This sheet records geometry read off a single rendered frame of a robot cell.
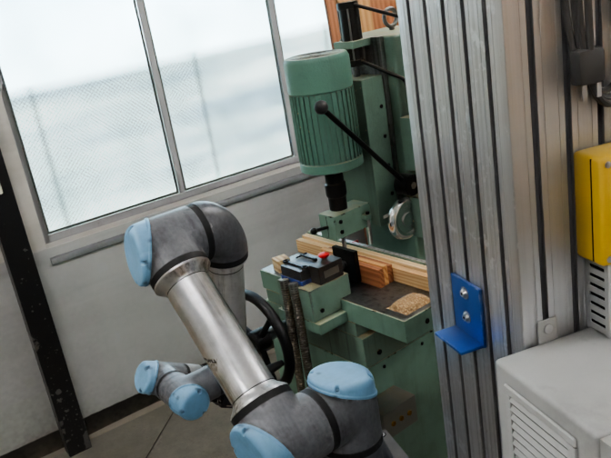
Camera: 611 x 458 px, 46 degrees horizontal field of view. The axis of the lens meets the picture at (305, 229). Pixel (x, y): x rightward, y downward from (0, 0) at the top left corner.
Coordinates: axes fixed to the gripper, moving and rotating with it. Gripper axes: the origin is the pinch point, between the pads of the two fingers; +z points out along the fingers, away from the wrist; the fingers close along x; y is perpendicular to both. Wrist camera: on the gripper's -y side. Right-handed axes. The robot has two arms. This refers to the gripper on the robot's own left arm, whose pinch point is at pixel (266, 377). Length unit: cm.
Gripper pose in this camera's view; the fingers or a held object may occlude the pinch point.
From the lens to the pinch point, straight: 187.6
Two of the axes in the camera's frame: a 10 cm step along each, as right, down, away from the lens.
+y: -2.9, 9.6, 0.5
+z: 7.5, 1.9, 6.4
